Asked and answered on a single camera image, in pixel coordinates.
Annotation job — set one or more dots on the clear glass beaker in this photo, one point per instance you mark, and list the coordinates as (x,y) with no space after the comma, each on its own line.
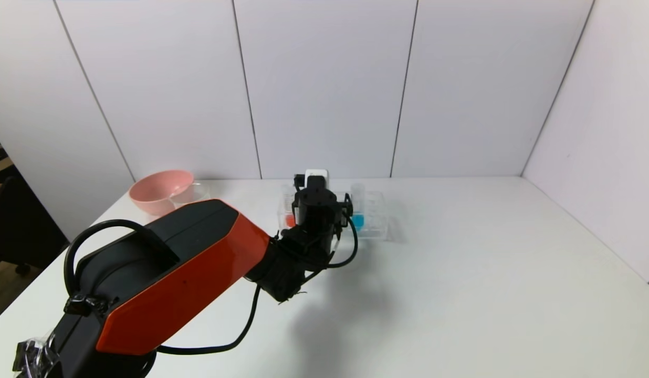
(196,193)

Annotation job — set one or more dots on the clear graduated plastic test tube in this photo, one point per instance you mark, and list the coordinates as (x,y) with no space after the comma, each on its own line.
(359,220)

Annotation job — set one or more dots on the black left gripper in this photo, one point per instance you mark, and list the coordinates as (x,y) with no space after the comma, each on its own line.
(316,202)

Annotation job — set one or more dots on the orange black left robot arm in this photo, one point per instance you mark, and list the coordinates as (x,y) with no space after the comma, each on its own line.
(172,273)

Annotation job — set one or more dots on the pink bowl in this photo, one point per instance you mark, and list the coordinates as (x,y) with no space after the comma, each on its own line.
(154,194)

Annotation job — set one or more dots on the red liquid test tube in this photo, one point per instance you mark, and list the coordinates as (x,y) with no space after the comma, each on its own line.
(289,220)

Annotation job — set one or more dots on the black office chair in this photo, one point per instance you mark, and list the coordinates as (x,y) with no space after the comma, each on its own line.
(20,226)

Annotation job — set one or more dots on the clear acrylic test tube rack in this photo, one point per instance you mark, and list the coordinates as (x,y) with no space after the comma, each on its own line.
(374,223)

